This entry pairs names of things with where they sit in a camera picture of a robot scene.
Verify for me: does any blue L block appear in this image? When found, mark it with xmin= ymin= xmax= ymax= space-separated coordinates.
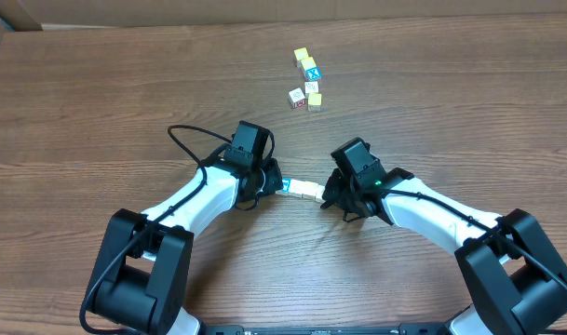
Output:
xmin=276 ymin=178 xmax=291 ymax=196

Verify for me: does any red I block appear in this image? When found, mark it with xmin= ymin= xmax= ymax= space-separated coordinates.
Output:
xmin=289 ymin=180 xmax=304 ymax=198

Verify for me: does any white block blue side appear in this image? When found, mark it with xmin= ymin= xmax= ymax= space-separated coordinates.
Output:
xmin=315 ymin=185 xmax=325 ymax=203

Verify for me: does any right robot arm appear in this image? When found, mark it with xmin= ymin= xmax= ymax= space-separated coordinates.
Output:
xmin=323 ymin=138 xmax=567 ymax=335

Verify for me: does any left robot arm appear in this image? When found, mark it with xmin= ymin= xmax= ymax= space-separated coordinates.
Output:
xmin=79 ymin=121 xmax=283 ymax=335

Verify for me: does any white block red side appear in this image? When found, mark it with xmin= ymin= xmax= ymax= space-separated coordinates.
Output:
xmin=288 ymin=87 xmax=307 ymax=109

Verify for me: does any yellow block lower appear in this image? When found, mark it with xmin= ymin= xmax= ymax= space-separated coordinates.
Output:
xmin=307 ymin=92 xmax=322 ymax=112

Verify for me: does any yellow block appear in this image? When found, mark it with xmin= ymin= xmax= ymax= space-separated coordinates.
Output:
xmin=293 ymin=47 xmax=309 ymax=67
xmin=307 ymin=92 xmax=322 ymax=112
xmin=300 ymin=57 xmax=317 ymax=74

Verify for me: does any blue X block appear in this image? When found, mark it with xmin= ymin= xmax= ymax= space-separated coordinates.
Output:
xmin=304 ymin=67 xmax=322 ymax=81

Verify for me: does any yellow block far top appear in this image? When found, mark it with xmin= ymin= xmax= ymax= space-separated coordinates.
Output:
xmin=293 ymin=47 xmax=309 ymax=67

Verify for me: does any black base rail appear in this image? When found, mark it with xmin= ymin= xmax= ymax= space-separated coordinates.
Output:
xmin=199 ymin=322 xmax=450 ymax=335

